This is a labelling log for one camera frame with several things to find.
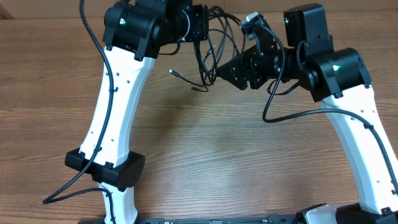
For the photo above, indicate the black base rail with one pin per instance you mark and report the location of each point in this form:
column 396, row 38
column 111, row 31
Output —
column 270, row 219

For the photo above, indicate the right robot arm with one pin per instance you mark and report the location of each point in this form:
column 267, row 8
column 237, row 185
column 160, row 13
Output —
column 339, row 81

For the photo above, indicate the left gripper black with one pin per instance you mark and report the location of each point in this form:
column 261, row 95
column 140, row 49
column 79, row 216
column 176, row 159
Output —
column 198, row 31

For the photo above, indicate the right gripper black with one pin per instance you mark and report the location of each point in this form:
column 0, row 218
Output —
column 240, row 66

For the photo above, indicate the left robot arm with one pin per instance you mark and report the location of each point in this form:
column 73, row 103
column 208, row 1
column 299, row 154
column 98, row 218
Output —
column 133, row 36

